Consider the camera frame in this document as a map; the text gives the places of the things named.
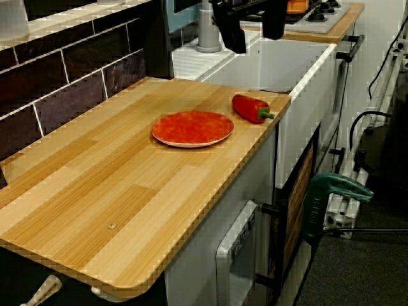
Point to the grey toy stove top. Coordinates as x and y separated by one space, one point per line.
318 25

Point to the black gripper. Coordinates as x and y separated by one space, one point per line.
242 6

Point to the aluminium frame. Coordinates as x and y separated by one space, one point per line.
382 86

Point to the wooden slat cabinet door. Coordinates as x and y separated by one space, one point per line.
298 197

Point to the black stove grate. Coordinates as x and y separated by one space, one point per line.
303 17

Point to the white plastic hook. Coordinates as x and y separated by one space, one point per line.
105 294

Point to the red round plate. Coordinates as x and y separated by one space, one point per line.
191 129

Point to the black stove knob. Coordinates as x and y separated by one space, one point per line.
325 6
317 15

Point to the orange toy pot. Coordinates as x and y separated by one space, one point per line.
298 5

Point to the white toy sink unit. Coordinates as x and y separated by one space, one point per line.
312 105

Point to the red toy pepper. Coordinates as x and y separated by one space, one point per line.
248 106

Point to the teal plastic bin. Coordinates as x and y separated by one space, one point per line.
185 19

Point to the grey toy dishwasher panel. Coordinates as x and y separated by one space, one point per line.
229 255

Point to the white plastic jar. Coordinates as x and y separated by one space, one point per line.
12 16

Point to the cream shelf ledge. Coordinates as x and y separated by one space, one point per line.
48 28

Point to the light grey toy faucet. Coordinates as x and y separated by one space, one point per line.
207 32

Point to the green clamp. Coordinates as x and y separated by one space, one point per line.
334 185

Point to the black upright pillar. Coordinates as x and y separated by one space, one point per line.
156 38

